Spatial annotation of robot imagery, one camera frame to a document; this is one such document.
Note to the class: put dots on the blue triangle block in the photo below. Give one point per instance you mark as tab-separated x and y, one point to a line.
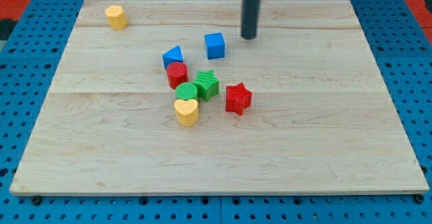
171	56

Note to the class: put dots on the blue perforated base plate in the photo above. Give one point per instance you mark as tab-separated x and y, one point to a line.
32	53

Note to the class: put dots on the red star block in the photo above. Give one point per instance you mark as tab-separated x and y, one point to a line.
237	98

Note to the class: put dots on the green star block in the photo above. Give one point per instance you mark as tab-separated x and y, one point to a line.
207	84

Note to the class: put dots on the red cylinder block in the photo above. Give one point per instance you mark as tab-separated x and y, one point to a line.
177	73

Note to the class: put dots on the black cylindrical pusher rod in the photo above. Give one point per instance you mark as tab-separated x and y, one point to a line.
250	17

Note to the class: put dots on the yellow heart block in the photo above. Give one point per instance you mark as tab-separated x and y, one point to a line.
187	112

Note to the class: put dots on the yellow hexagon block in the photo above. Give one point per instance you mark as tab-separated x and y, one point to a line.
116	17

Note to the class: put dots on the green cylinder block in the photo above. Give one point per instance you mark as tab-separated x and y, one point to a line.
186	91

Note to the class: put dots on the blue cube block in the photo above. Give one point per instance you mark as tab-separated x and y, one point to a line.
214	46

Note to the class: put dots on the light wooden board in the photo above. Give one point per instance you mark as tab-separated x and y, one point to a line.
321	120

